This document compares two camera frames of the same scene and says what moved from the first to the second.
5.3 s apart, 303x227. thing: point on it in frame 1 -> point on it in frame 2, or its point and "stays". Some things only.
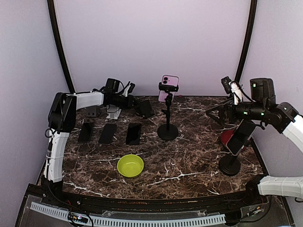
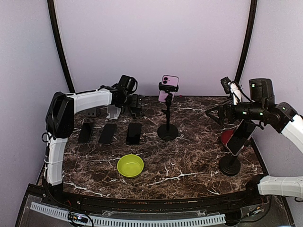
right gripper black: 223,109 stays
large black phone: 133,134 stays
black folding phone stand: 144,108 -> 137,111
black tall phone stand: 167,131 stays
